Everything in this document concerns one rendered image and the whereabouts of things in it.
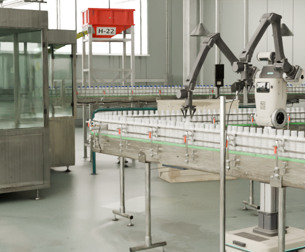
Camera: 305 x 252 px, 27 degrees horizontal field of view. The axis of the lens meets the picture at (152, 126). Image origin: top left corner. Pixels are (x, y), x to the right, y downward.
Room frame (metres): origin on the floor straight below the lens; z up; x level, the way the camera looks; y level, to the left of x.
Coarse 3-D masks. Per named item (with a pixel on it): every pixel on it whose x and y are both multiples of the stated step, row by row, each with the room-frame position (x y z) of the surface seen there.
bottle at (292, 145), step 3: (291, 132) 3.90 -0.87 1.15; (294, 132) 3.89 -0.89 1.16; (291, 135) 3.90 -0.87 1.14; (294, 135) 3.89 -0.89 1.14; (291, 138) 3.89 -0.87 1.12; (294, 138) 3.88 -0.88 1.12; (291, 144) 3.89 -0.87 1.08; (294, 144) 3.88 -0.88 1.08; (291, 147) 3.89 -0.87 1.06; (294, 147) 3.88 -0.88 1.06; (294, 150) 3.88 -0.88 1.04; (291, 153) 3.89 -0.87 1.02; (294, 153) 3.88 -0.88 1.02; (291, 156) 3.89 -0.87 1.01; (294, 156) 3.88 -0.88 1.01
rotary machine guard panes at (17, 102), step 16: (0, 32) 7.49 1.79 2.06; (16, 32) 7.61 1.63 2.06; (32, 32) 7.73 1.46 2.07; (0, 48) 7.49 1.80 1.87; (16, 48) 7.61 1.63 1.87; (32, 48) 7.73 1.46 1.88; (0, 64) 7.49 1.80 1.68; (16, 64) 7.60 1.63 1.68; (32, 64) 7.73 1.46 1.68; (0, 80) 7.48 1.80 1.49; (16, 80) 7.60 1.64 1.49; (32, 80) 7.72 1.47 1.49; (0, 96) 7.48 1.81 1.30; (16, 96) 7.60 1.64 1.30; (32, 96) 7.72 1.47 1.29; (0, 112) 7.48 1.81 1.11; (16, 112) 7.60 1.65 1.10; (32, 112) 7.72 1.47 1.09; (0, 128) 7.48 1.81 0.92
